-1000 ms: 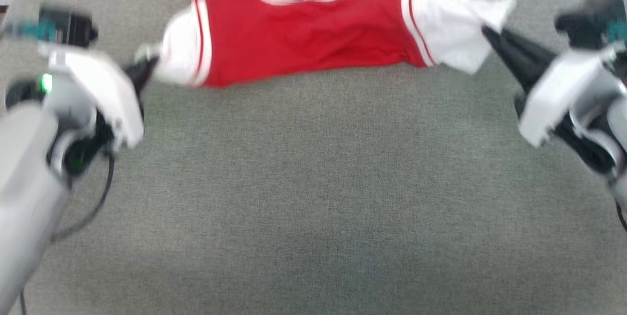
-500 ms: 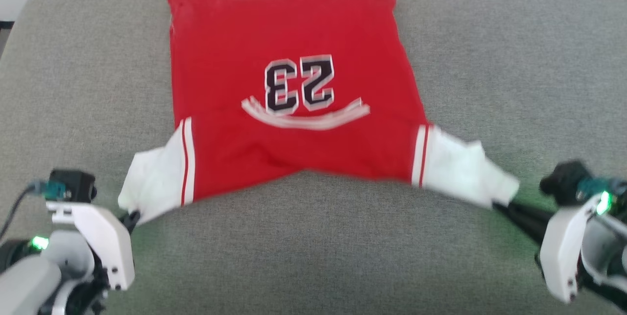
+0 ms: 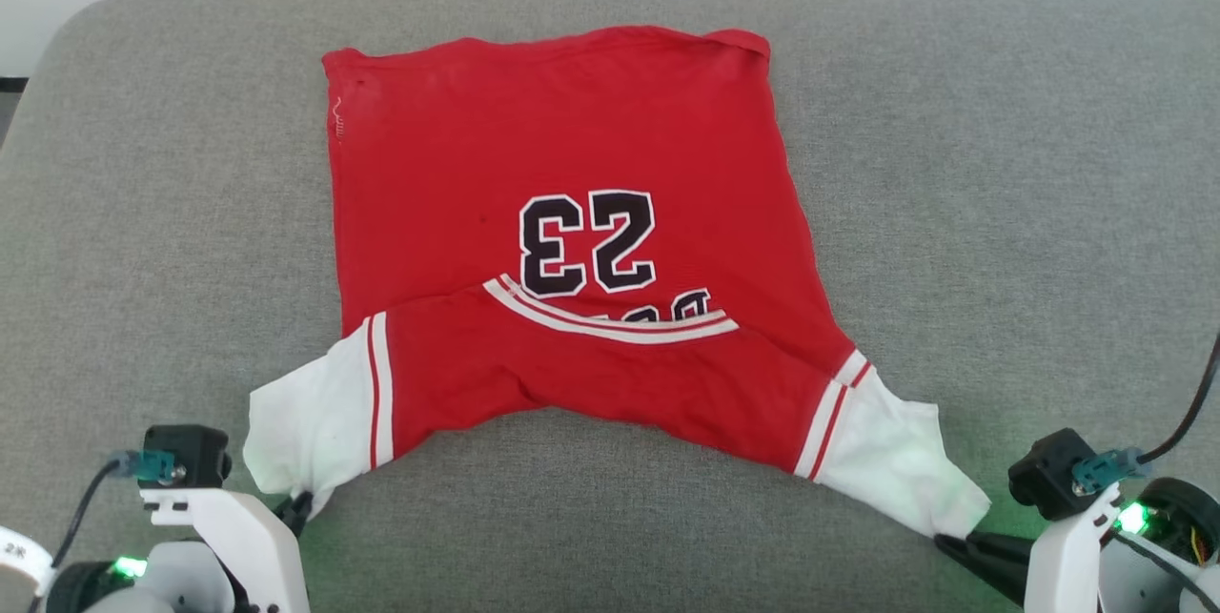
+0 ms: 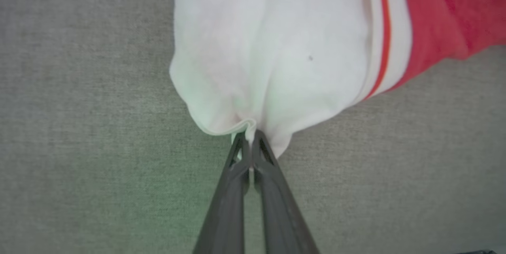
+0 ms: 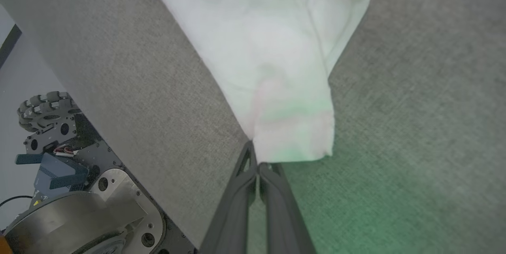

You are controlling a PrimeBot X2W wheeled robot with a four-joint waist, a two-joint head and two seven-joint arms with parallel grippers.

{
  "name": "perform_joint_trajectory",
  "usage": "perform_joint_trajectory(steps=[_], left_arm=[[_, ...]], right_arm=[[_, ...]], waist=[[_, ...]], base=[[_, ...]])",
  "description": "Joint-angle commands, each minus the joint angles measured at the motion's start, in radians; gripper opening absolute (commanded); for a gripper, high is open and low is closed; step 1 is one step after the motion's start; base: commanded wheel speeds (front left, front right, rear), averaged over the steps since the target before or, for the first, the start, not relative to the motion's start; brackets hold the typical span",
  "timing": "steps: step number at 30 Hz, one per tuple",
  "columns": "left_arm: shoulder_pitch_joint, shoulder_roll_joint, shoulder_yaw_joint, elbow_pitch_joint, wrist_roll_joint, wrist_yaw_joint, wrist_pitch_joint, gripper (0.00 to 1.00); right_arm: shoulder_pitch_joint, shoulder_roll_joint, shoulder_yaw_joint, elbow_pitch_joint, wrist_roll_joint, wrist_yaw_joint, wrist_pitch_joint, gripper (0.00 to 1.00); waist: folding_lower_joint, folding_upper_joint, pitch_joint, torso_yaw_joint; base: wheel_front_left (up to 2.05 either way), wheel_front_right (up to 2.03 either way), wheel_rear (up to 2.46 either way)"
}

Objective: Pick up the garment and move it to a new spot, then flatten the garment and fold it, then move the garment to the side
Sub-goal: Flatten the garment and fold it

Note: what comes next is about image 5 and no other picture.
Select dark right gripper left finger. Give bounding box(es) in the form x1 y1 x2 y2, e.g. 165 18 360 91
200 140 259 254

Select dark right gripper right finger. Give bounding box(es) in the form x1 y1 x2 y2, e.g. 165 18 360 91
258 162 317 254

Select red basketball jersey white sleeves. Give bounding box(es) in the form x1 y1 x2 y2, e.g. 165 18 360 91
139 0 372 164

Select black robot wheeled base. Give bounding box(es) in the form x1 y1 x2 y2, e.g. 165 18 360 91
0 112 198 254

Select grey fabric sofa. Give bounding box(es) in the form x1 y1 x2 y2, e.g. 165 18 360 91
0 0 506 254

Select dark blue electronics box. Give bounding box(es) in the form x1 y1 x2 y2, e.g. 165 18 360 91
16 152 90 200

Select grey mecanum wheel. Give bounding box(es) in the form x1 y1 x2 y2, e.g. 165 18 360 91
17 91 82 133

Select thin black base cable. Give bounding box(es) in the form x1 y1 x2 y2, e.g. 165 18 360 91
0 195 34 208

